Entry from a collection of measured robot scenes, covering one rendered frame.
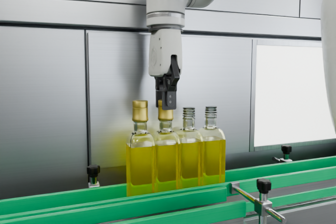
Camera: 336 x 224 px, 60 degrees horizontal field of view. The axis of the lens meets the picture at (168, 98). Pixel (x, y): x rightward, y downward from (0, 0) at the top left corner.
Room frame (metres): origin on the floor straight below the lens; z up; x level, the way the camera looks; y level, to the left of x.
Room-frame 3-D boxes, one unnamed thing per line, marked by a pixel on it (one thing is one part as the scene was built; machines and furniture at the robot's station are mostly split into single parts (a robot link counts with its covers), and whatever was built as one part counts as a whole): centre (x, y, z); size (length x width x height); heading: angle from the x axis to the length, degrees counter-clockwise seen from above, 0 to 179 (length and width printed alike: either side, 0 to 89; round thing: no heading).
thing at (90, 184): (0.67, 0.18, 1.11); 0.07 x 0.04 x 0.13; 20
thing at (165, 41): (0.65, 0.00, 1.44); 0.10 x 0.07 x 0.11; 20
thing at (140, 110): (0.63, 0.06, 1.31); 0.04 x 0.04 x 0.04
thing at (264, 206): (0.58, -0.18, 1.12); 0.17 x 0.03 x 0.12; 20
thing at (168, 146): (0.65, 0.01, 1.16); 0.06 x 0.06 x 0.21; 20
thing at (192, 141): (0.67, -0.05, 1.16); 0.06 x 0.06 x 0.21; 20
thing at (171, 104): (0.62, -0.01, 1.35); 0.03 x 0.03 x 0.07; 20
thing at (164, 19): (0.65, 0.01, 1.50); 0.09 x 0.08 x 0.03; 20
